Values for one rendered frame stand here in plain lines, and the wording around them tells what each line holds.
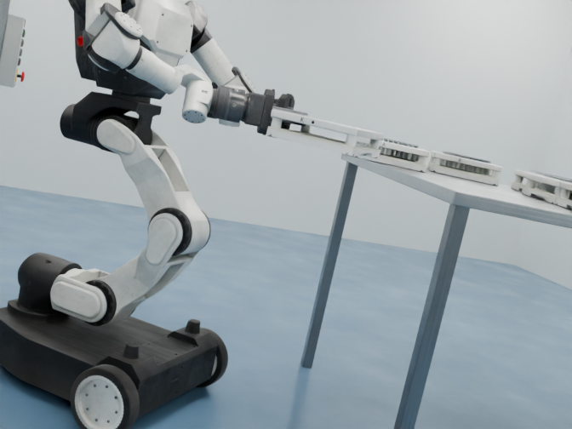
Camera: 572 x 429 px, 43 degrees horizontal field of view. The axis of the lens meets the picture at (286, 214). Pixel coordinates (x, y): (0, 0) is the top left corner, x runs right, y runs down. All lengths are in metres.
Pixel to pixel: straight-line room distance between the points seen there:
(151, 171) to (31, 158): 3.59
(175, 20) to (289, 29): 3.83
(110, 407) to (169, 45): 1.04
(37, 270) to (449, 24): 4.92
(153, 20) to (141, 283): 0.77
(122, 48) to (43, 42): 3.86
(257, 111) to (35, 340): 0.94
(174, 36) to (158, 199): 0.49
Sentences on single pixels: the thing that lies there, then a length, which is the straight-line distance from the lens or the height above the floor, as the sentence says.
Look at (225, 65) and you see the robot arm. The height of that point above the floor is 1.08.
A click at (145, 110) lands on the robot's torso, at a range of 2.23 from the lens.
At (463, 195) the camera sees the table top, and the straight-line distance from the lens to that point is 1.81.
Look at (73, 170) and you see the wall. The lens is 5.73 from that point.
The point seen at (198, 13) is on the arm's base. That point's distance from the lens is 2.45.
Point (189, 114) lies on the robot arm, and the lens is 1.91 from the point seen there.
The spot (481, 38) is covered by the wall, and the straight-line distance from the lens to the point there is 6.83.
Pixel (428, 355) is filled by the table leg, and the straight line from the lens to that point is 1.91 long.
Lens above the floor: 0.97
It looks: 8 degrees down
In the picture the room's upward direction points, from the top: 12 degrees clockwise
